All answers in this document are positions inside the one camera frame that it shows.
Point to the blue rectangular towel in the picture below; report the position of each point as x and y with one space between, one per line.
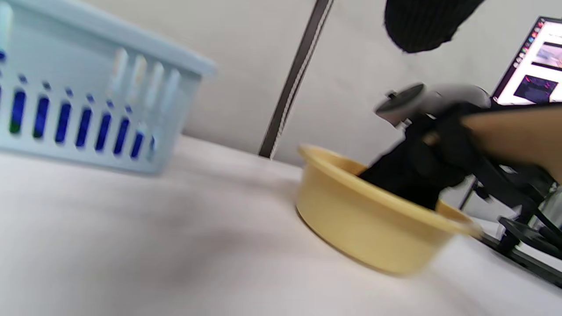
40 117

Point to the light blue plastic basket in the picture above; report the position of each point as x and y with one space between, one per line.
66 52

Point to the computer monitor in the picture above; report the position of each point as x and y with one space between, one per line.
538 66

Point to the white and black right controller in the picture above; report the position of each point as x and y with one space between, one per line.
404 103

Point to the yellow plastic basin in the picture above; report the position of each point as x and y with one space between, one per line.
360 224

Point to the black metal stand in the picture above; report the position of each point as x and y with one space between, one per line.
527 237

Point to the dark vertical wall strip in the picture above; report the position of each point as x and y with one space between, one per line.
290 83

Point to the person's left hand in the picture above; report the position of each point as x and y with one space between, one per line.
426 22

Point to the person's right forearm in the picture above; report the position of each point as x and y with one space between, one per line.
518 136

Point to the person's right hand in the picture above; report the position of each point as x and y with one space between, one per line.
421 166

